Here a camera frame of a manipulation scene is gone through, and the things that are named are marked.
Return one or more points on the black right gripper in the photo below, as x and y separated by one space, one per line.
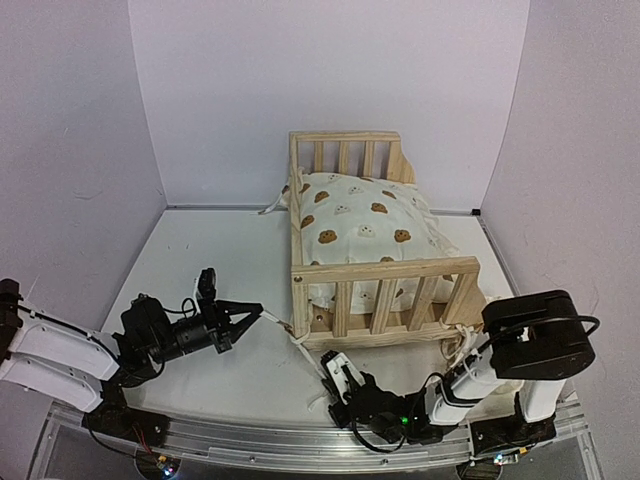
342 418

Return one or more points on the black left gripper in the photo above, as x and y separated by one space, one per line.
230 330

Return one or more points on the small bear print pillow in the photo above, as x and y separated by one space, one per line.
455 351

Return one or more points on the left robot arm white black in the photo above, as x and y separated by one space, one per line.
78 366

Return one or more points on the wooden pet bed frame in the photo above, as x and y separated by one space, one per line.
390 280

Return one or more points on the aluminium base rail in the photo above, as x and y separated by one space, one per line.
66 450

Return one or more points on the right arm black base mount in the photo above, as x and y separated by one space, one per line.
531 423

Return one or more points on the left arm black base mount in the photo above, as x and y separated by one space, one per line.
113 417

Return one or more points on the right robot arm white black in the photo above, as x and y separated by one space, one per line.
539 340

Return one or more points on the bear print cream cushion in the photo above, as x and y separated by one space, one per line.
365 230

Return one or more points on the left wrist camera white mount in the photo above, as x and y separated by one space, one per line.
204 292

